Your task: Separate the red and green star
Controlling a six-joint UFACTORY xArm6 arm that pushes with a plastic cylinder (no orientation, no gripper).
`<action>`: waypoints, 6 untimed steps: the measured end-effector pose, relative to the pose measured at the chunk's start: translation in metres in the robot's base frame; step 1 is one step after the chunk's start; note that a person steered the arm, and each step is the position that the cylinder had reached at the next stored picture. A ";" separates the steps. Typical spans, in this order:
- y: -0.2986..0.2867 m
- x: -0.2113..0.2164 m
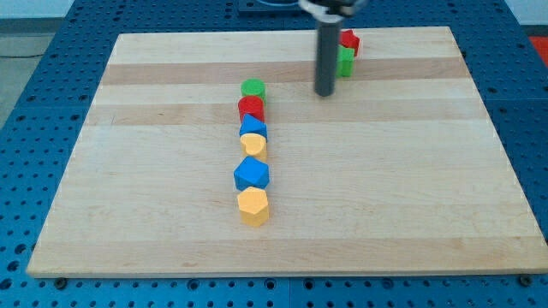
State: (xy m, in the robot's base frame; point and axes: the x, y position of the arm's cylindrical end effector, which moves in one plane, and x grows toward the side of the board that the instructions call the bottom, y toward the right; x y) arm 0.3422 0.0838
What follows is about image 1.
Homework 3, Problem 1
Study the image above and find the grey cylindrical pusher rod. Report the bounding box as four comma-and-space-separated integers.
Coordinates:
314, 21, 342, 97

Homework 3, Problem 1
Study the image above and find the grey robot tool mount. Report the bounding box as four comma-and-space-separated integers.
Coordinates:
298, 0, 368, 22

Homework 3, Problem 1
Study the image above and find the red star block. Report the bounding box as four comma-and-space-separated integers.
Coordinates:
339, 29, 360, 56

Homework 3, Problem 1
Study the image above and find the green star block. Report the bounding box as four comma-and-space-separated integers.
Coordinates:
337, 45, 354, 77

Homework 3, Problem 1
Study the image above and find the green cylinder block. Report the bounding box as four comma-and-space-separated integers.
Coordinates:
241, 78, 266, 103

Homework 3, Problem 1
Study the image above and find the red cylinder block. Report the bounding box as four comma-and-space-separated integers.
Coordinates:
237, 95, 265, 122

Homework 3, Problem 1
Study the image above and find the blue triangle block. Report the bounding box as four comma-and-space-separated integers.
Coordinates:
239, 114, 268, 139

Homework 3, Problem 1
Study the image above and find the yellow heart block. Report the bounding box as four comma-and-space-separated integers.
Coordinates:
240, 133, 267, 163

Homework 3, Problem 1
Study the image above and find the light wooden board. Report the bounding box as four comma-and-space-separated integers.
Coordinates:
27, 27, 547, 278

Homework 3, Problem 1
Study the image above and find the blue cube block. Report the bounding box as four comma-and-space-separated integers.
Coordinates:
234, 157, 270, 191

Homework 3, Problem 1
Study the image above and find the yellow hexagon block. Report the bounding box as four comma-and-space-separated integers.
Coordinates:
237, 187, 270, 227

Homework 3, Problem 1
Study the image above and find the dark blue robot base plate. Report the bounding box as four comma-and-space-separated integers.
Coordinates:
236, 0, 307, 17

